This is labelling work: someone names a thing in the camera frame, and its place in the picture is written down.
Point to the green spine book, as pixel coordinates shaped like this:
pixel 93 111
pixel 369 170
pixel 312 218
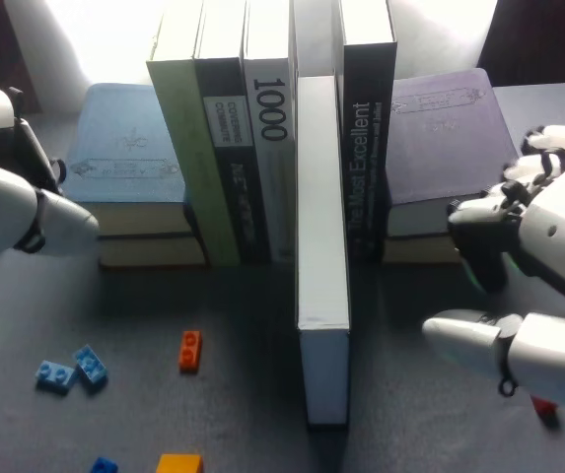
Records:
pixel 193 148

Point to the dark blue toy brick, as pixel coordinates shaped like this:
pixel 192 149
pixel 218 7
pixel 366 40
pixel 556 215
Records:
pixel 103 467

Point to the purple cloth-bound book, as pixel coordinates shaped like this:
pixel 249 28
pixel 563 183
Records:
pixel 435 148

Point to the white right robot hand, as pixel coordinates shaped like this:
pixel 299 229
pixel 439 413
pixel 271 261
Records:
pixel 558 236

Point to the black Let It Be book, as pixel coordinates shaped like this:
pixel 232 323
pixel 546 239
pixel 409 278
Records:
pixel 321 222

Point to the blue cloth-bound book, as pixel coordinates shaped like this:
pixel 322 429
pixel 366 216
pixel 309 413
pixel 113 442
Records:
pixel 124 128

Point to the orange toy brick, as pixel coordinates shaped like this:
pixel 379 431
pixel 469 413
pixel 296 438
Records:
pixel 190 351

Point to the red toy brick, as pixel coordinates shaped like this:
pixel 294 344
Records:
pixel 544 408

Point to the yellow toy brick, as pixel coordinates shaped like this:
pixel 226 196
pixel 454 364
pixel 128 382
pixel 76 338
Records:
pixel 178 465

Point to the light blue toy brick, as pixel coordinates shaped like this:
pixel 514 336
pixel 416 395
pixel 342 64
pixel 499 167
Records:
pixel 90 365
pixel 55 375

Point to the black Covering Commute book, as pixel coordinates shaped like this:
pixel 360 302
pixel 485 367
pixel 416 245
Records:
pixel 235 197

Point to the grey table cloth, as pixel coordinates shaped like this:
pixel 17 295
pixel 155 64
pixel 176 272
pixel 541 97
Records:
pixel 213 394

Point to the dark red-covered book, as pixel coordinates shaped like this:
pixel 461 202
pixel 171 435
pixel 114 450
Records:
pixel 154 251

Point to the black Most Excellent book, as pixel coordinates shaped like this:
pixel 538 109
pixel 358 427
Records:
pixel 366 162

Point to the white 1000 book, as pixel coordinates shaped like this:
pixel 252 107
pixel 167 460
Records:
pixel 274 172

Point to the white slanted post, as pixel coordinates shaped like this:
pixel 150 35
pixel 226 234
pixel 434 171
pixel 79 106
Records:
pixel 50 49
pixel 435 44

